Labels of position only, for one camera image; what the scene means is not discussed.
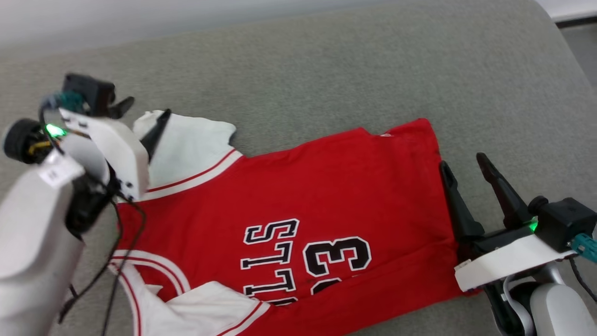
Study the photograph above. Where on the red and white basketball jersey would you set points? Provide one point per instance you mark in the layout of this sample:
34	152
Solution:
326	186

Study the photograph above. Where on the teal left camera connector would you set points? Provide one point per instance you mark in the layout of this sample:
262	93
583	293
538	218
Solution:
72	99

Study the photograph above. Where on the grey fabric sofa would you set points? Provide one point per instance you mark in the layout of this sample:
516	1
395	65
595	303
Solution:
326	70

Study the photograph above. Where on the teal camera connector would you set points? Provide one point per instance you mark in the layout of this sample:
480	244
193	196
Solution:
72	99
586	247

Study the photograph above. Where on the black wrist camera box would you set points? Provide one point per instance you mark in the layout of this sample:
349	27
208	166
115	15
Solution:
93	91
564	221

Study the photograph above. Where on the teal right camera connector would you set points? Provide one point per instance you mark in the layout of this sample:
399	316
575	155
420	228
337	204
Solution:
586	247

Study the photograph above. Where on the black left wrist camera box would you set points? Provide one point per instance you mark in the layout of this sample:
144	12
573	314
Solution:
93	91

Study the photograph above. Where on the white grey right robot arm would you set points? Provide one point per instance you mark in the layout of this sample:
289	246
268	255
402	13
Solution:
559	308

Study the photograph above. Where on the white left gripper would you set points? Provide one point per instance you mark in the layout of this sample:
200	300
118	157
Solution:
121	154

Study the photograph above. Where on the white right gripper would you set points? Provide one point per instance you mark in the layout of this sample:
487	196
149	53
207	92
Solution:
508	261

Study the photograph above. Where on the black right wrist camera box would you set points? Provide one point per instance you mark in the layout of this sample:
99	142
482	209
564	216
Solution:
564	221

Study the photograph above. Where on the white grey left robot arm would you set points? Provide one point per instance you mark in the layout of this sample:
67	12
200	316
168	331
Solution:
32	242

